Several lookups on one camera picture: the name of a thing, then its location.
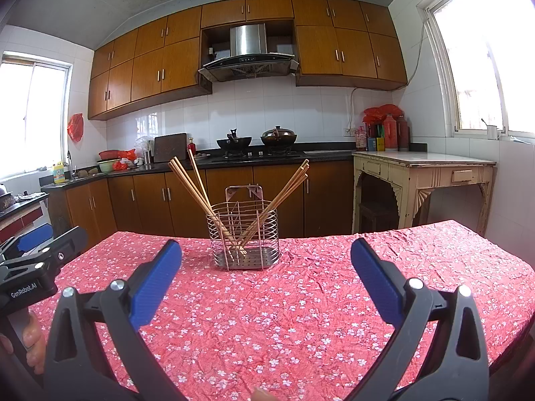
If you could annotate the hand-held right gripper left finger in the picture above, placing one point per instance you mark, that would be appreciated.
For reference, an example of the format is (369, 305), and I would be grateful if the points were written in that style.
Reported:
(156, 284)

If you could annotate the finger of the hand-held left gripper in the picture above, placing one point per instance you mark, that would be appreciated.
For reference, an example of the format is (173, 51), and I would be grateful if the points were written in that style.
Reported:
(67, 246)
(35, 236)

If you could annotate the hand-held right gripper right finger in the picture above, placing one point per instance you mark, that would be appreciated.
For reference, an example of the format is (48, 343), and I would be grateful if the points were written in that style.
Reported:
(376, 280)

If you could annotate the person's left hand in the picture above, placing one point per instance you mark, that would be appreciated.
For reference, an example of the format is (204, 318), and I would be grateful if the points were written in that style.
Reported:
(36, 342)

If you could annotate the person's right hand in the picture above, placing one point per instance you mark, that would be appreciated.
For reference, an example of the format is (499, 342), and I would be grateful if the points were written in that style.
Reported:
(264, 394)

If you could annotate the tiled counter with flower print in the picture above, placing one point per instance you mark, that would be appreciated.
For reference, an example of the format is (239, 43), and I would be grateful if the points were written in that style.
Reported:
(21, 213)

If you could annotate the grey cloth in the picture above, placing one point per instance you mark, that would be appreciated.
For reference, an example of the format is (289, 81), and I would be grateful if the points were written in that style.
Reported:
(31, 196)

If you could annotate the dark wooden stool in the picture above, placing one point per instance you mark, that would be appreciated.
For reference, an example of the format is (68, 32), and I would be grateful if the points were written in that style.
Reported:
(376, 217)

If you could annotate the yellow detergent bottle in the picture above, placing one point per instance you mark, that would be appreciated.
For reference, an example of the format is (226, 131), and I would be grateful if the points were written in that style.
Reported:
(59, 173)

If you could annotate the steel kitchen sink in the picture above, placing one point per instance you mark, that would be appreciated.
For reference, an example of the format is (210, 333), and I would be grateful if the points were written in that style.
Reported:
(83, 179)

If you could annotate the metal sink faucet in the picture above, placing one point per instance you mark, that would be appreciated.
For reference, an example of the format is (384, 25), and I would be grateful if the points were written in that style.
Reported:
(70, 165)

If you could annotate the wooden base cabinets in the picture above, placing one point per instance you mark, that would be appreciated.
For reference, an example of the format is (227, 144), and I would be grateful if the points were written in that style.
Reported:
(150, 204)

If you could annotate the green plastic basin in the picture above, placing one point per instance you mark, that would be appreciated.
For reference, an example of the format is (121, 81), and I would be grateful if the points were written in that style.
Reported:
(108, 166)

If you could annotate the red plastic basin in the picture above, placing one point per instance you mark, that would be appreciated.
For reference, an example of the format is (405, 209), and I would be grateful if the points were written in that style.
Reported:
(109, 154)

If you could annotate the crumpled red plastic bag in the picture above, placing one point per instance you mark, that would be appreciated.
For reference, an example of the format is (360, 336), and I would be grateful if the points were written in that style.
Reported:
(125, 156)

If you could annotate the red floral tablecloth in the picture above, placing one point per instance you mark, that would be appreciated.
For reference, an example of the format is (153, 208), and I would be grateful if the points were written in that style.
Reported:
(271, 321)

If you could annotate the hanging red plastic bag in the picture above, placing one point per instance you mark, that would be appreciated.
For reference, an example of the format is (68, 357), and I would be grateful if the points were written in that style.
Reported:
(76, 127)

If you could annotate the window beside sink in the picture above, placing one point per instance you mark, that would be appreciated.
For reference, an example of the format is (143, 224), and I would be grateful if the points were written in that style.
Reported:
(33, 117)

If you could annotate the small metal cup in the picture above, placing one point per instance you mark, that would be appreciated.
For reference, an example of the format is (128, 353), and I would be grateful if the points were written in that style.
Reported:
(147, 157)

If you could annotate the cream wooden side table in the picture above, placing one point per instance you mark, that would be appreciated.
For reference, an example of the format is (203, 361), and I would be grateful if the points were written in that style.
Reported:
(422, 165)

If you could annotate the black kitchen countertop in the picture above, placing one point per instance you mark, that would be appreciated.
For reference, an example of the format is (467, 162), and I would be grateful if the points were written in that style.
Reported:
(326, 154)

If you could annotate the dark wooden cutting board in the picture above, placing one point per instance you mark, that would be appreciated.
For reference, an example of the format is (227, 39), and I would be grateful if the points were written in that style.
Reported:
(170, 148)

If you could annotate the plate of food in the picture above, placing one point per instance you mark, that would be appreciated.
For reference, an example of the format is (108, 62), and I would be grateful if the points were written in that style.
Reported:
(202, 155)

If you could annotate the small red bottle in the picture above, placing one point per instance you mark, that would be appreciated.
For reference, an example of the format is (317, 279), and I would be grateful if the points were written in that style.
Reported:
(192, 148)

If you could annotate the pink label bottle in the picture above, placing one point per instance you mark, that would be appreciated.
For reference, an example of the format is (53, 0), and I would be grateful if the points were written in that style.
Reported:
(360, 140)

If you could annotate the dark red thermos flask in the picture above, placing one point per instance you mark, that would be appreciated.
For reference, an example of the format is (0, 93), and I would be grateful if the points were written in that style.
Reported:
(403, 133)

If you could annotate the black gas stove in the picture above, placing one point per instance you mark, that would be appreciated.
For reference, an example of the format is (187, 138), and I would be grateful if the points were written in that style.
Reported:
(259, 156)

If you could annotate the red bag over bottles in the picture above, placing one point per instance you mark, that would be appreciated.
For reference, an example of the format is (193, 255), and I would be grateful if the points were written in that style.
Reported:
(380, 112)

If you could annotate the wok with domed lid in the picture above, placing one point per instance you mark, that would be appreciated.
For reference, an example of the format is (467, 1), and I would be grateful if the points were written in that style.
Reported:
(279, 138)

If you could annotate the white cup on sill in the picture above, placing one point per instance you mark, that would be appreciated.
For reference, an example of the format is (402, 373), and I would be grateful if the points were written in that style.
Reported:
(491, 131)

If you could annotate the large sliding window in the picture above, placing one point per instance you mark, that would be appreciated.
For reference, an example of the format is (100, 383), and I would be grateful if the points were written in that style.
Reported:
(480, 50)

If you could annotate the steel range hood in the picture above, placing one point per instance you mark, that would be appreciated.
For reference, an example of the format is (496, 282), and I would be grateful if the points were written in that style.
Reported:
(248, 41)

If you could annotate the wooden wall cabinets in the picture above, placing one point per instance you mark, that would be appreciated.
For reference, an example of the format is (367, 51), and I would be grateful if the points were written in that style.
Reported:
(175, 62)

